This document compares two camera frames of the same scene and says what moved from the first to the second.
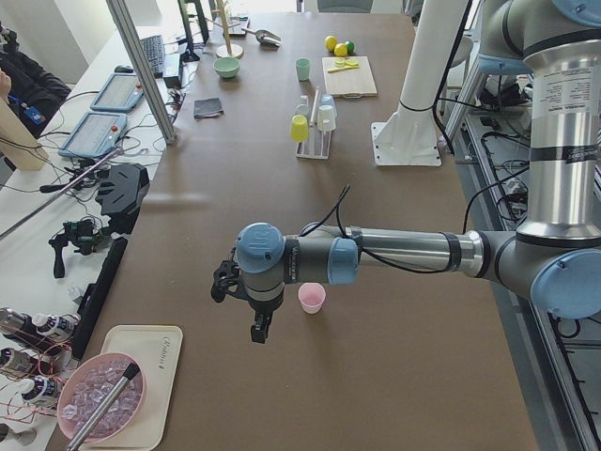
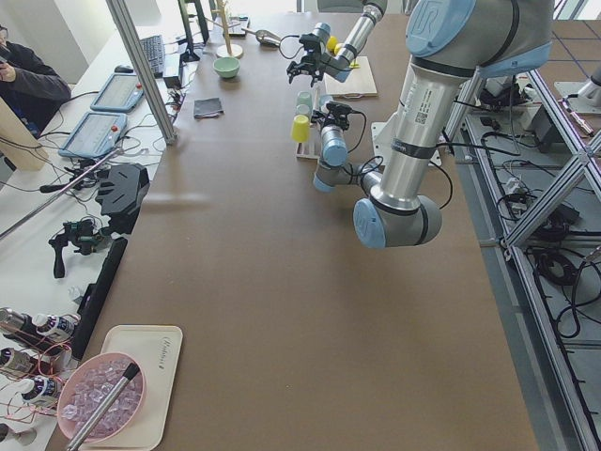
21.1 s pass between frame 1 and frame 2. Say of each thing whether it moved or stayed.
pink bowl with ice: stayed
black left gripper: moved
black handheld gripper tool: stayed
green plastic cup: moved
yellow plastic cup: stayed
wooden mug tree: stayed
